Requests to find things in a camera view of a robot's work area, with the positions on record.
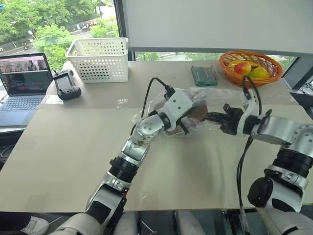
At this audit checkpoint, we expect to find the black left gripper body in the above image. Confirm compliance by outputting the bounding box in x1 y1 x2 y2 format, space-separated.
179 103 197 136

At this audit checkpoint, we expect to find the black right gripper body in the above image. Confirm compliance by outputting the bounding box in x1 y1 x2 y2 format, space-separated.
219 103 245 136

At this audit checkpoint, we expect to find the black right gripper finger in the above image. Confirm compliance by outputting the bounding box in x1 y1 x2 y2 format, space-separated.
203 111 227 119
206 117 227 125

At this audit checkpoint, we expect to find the clear plastic bag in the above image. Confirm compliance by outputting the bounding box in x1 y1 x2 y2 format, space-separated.
129 87 248 139

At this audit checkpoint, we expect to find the green screwdriver bit case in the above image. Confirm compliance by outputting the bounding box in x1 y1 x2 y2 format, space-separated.
190 65 219 87

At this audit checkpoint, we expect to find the red yellow apple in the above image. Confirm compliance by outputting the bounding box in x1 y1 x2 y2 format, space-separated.
234 61 252 75

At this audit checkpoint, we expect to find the yellow banana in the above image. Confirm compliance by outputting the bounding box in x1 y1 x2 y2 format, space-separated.
228 60 260 69

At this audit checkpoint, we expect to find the green yellow mango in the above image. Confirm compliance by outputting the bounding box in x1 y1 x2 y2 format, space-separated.
248 66 270 79

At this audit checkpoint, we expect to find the orange wicker basket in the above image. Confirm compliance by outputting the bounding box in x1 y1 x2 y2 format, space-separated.
219 50 284 88

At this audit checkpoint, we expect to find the white roller blind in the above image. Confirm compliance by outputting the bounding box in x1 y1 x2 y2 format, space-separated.
121 0 313 57

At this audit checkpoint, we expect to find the pale rounded leg cover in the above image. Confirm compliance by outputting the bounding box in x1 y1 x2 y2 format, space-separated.
113 211 139 235
175 210 208 235

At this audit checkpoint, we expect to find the white perforated plastic basket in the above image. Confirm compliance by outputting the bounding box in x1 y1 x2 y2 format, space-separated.
65 37 130 84

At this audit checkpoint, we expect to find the black handheld controller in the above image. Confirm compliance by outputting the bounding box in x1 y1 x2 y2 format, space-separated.
52 69 82 101

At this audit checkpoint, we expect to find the open blue laptop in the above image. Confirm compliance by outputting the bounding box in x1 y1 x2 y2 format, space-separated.
0 52 54 127

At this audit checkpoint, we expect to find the white sneaker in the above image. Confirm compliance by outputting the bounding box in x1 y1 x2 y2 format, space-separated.
20 215 50 235

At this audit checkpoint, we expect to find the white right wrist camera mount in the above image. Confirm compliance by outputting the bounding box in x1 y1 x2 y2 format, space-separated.
235 94 259 137

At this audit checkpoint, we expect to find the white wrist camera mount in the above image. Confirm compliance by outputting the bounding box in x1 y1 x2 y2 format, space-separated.
162 89 194 131
235 94 259 137

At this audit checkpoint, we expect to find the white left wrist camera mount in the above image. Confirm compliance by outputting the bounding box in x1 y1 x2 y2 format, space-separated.
162 89 194 131

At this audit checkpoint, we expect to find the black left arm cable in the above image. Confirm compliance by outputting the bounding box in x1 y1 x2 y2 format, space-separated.
131 77 176 137

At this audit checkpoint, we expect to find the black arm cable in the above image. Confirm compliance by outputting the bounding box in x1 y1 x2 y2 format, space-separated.
235 75 272 221
131 77 176 137

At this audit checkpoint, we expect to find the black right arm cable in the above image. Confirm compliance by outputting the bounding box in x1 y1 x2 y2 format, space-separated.
235 75 272 221

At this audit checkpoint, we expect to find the black equipment with cables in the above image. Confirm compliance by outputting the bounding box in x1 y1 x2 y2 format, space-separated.
288 75 313 116

